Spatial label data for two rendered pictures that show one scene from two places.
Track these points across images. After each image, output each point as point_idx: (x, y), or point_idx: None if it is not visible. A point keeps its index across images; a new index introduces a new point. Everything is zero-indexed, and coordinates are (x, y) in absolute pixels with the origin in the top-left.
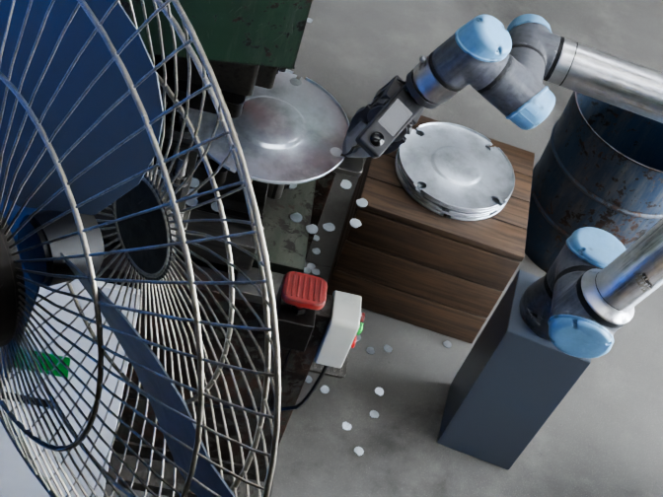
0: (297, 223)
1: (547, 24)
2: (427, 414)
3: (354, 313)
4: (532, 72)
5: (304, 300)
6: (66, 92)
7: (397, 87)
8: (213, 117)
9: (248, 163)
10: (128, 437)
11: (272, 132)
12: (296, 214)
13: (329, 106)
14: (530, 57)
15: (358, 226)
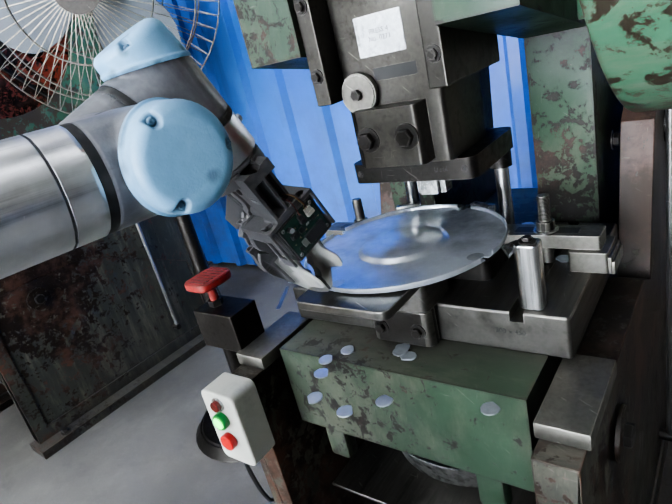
0: (339, 350)
1: (135, 118)
2: None
3: (215, 388)
4: (66, 121)
5: (196, 275)
6: None
7: (291, 193)
8: (419, 219)
9: (349, 237)
10: (70, 80)
11: (381, 242)
12: (351, 349)
13: (420, 279)
14: (89, 114)
15: (308, 399)
